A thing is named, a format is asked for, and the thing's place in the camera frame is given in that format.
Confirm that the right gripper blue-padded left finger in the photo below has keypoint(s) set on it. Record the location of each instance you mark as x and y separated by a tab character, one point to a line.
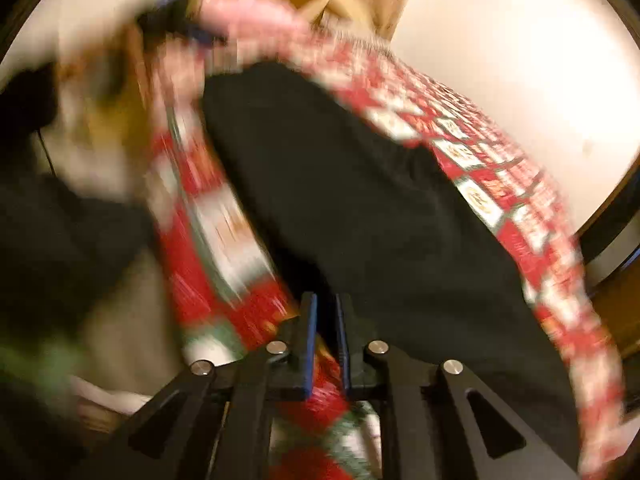
292	372

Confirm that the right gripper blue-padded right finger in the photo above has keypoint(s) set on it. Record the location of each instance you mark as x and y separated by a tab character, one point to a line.
360	355

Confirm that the black pants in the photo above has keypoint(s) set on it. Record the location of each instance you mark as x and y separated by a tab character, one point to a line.
342	209

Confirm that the red checkered bedspread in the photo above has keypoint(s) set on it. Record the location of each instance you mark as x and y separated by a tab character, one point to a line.
227	293

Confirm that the dark clothes pile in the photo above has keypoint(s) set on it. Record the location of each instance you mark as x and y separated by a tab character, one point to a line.
60	252

